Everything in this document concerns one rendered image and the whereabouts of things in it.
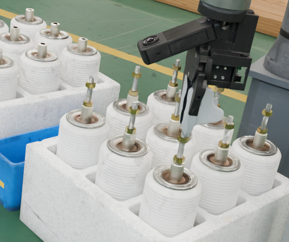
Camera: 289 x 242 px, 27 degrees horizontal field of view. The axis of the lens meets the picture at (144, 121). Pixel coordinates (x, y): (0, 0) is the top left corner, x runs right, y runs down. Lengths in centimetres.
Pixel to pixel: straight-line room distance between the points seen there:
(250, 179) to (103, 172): 28
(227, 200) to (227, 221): 4
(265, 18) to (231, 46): 201
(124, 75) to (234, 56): 121
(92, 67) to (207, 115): 59
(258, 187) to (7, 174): 50
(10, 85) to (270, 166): 58
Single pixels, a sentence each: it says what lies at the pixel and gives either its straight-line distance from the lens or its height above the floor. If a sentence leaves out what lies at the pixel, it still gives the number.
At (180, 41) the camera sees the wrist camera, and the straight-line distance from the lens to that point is 87.
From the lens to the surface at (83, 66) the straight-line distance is 146.
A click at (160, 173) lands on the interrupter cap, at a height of 25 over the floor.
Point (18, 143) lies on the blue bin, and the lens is 135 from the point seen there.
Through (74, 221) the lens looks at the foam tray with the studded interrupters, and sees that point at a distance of 111.
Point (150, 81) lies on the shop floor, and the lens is 205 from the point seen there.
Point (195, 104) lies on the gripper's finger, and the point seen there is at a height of 40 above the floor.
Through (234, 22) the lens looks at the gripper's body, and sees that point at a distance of 87.
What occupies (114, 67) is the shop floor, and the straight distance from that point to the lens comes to 212.
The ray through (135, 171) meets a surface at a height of 23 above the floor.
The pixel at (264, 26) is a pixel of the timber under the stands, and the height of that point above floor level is 4.
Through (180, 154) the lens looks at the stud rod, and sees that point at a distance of 97.
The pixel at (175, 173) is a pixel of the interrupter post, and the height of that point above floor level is 27.
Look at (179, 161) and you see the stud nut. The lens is 97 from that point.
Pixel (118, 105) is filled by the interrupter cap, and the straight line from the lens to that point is 121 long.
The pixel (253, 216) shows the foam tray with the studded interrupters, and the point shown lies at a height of 17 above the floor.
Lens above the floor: 75
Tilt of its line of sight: 25 degrees down
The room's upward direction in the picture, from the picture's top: 10 degrees clockwise
